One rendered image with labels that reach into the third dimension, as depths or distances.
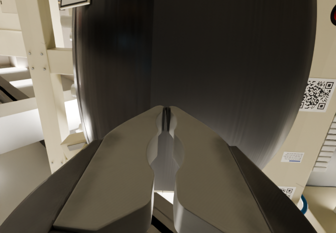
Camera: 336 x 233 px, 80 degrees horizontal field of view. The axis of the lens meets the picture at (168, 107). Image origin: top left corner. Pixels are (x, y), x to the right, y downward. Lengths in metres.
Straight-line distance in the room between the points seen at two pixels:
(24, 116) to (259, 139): 3.74
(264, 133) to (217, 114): 0.06
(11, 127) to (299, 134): 3.74
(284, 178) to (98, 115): 0.51
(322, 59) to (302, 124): 0.14
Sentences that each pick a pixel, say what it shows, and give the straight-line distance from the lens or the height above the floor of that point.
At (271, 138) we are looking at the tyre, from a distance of 0.28.
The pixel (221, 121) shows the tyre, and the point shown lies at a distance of 0.24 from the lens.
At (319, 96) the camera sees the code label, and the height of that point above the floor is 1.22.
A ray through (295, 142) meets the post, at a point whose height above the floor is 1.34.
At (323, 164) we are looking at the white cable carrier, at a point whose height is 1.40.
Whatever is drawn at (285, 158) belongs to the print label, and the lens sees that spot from 0.59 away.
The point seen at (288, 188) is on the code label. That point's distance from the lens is 0.66.
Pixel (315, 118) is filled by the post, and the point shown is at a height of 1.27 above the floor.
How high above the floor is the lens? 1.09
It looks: 23 degrees up
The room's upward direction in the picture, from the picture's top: 177 degrees counter-clockwise
